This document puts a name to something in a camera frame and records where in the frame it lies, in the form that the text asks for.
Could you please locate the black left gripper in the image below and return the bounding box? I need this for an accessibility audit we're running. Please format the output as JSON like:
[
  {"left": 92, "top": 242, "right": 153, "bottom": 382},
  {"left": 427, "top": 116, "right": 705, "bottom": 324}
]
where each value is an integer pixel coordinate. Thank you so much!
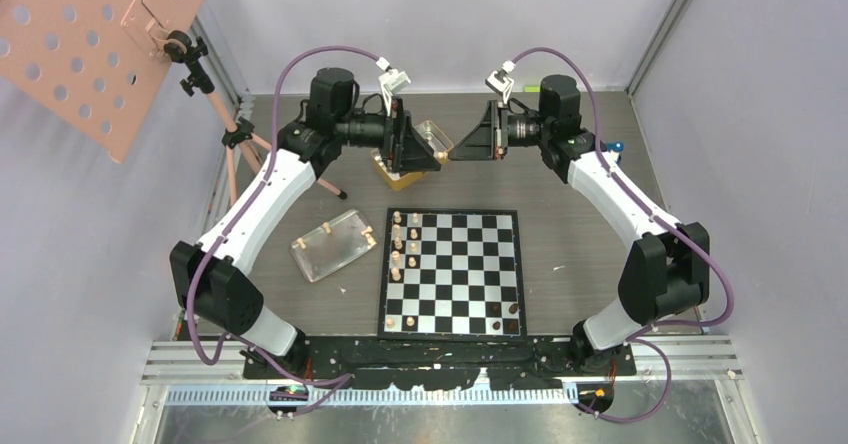
[{"left": 335, "top": 97, "right": 441, "bottom": 172}]

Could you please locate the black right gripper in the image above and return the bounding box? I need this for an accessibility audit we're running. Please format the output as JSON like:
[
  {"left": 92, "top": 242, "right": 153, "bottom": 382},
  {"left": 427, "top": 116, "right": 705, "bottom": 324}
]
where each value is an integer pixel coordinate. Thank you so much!
[{"left": 450, "top": 101, "right": 552, "bottom": 162}]

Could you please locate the black white chessboard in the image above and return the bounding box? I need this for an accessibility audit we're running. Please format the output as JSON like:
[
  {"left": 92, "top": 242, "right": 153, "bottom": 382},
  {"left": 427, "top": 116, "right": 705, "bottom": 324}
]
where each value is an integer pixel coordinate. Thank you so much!
[{"left": 377, "top": 208, "right": 528, "bottom": 342}]

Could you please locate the silver tin lid tray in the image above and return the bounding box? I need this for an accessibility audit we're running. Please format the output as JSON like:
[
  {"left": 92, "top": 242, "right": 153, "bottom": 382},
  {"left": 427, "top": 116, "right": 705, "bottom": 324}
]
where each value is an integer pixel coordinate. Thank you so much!
[{"left": 290, "top": 209, "right": 378, "bottom": 283}]

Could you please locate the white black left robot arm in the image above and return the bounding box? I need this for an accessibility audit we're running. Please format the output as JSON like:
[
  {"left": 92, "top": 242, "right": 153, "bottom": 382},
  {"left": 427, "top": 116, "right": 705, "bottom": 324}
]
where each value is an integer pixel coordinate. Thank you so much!
[{"left": 170, "top": 67, "right": 441, "bottom": 378}]

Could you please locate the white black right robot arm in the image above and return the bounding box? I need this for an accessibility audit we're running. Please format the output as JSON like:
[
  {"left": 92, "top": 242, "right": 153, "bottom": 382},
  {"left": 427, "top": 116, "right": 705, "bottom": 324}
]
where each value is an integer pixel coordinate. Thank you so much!
[{"left": 449, "top": 70, "right": 709, "bottom": 375}]

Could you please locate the gold tin with dark pieces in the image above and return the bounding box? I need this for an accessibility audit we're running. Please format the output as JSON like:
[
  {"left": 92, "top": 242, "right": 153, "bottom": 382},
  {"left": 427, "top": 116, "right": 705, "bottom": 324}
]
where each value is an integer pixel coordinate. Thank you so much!
[{"left": 371, "top": 120, "right": 454, "bottom": 192}]

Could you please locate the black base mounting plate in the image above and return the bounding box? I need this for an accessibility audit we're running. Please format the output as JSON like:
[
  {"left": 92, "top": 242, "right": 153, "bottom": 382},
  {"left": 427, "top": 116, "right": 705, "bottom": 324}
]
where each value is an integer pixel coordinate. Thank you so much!
[{"left": 241, "top": 335, "right": 636, "bottom": 391}]

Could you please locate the pink perforated music stand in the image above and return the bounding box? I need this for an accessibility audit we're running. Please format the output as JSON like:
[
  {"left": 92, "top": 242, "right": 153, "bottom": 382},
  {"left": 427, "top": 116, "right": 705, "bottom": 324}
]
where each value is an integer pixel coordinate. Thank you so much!
[{"left": 0, "top": 0, "right": 349, "bottom": 230}]

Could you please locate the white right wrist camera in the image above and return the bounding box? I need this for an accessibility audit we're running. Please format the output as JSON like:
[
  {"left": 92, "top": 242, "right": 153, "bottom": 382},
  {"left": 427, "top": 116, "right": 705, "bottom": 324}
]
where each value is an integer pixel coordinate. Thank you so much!
[{"left": 485, "top": 60, "right": 516, "bottom": 107}]

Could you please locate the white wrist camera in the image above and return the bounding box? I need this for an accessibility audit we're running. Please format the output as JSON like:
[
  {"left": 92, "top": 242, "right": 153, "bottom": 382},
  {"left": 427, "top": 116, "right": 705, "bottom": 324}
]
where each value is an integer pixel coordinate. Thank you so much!
[
  {"left": 375, "top": 57, "right": 411, "bottom": 115},
  {"left": 485, "top": 60, "right": 516, "bottom": 107}
]

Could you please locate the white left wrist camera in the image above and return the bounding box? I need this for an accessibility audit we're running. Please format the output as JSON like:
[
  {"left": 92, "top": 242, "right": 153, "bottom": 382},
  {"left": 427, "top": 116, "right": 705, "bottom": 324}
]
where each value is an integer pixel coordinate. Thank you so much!
[{"left": 375, "top": 57, "right": 411, "bottom": 115}]

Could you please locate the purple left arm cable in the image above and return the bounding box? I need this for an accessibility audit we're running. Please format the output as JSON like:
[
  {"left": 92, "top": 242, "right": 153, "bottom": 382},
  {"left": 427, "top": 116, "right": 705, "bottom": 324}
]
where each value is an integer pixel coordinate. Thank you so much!
[{"left": 184, "top": 46, "right": 389, "bottom": 422}]

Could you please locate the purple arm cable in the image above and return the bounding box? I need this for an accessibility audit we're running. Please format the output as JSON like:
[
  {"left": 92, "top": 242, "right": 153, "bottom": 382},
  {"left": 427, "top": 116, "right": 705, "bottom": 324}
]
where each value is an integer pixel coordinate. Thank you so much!
[
  {"left": 184, "top": 46, "right": 389, "bottom": 422},
  {"left": 506, "top": 47, "right": 735, "bottom": 424}
]

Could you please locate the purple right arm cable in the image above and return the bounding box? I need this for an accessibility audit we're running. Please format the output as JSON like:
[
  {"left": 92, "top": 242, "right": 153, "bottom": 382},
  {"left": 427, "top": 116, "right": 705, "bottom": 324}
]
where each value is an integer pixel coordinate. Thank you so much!
[{"left": 506, "top": 47, "right": 735, "bottom": 424}]

